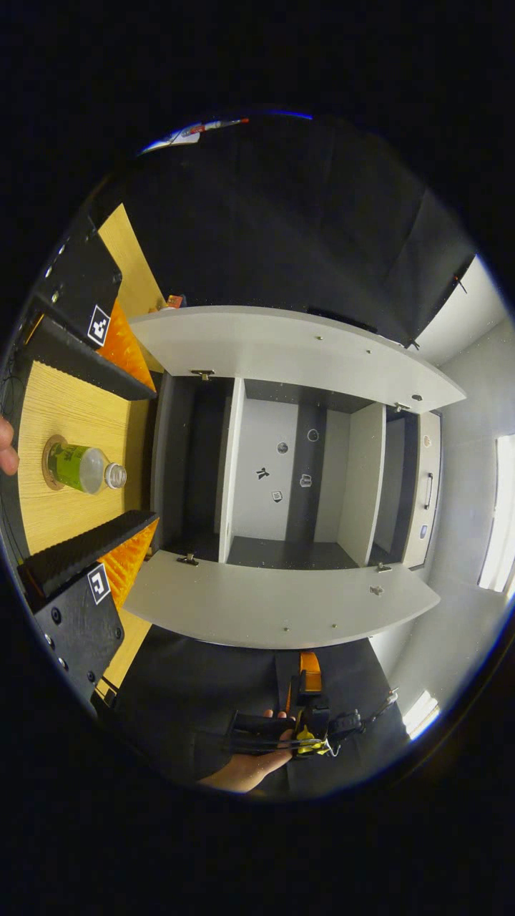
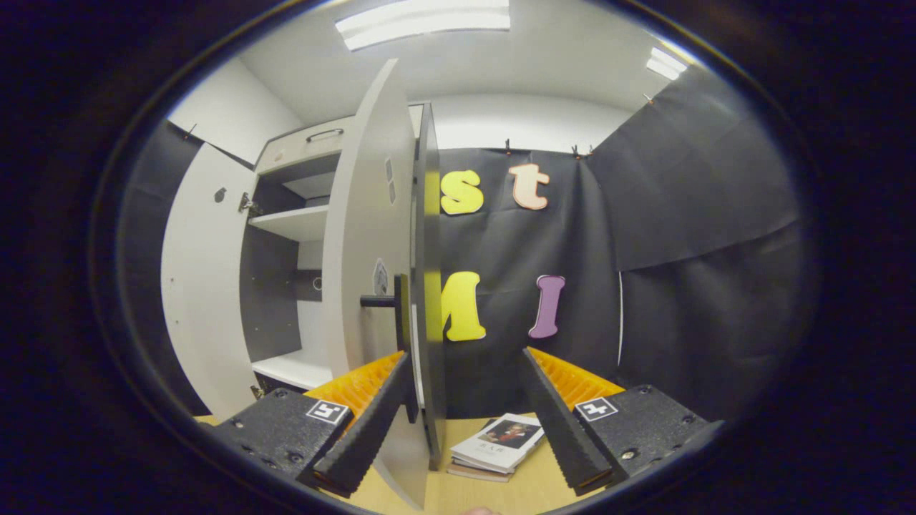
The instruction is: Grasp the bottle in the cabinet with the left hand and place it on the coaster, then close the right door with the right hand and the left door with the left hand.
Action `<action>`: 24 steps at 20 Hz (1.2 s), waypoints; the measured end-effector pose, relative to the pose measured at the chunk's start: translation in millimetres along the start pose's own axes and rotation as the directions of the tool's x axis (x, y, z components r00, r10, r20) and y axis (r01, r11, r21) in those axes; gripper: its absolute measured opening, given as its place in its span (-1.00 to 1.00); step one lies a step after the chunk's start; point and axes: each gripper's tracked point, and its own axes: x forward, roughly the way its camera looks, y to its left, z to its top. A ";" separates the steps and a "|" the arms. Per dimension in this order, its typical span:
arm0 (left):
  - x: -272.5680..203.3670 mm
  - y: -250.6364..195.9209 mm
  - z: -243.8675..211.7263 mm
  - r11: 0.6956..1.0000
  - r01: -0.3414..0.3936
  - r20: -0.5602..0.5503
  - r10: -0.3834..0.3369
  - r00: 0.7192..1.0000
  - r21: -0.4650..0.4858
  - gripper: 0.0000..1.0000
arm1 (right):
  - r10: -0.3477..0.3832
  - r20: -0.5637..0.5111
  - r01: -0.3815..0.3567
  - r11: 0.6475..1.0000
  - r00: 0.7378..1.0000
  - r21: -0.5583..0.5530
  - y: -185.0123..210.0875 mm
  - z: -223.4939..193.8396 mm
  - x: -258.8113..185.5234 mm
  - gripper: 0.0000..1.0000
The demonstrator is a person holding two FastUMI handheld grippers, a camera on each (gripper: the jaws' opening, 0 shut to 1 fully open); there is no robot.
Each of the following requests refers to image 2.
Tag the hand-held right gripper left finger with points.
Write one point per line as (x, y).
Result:
(372, 429)

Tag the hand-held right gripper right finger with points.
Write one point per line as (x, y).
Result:
(562, 429)

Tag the grey cabinet door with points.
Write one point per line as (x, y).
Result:
(204, 286)
(365, 214)

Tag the grey cabinet shelf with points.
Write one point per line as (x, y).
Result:
(293, 368)
(293, 223)

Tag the grey cabinet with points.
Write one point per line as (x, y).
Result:
(268, 286)

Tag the grey cabinet drawer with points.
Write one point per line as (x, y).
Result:
(300, 154)

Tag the white portrait cover book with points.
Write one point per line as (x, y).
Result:
(494, 443)

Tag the brown book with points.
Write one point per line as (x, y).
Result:
(476, 476)

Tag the black backdrop cloth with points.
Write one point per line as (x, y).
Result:
(680, 286)

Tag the ceiling light panel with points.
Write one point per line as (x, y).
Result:
(665, 63)
(422, 21)

